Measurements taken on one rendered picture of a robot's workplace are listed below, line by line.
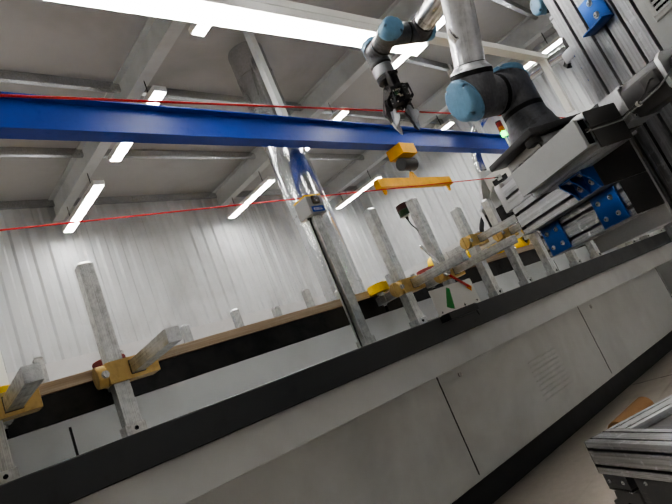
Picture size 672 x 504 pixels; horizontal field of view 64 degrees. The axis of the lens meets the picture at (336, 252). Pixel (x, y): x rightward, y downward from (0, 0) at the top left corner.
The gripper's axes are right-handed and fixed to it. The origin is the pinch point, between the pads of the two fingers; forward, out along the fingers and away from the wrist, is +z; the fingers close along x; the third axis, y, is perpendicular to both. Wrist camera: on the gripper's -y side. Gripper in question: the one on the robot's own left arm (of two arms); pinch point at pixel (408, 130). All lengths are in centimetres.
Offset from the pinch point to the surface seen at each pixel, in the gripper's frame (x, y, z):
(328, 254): -41, -7, 30
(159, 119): -55, -299, -209
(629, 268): 146, -99, 74
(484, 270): 27, -40, 50
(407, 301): -18, -19, 53
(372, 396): -46, -7, 76
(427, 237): 4.4, -29.6, 31.6
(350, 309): -42, -8, 49
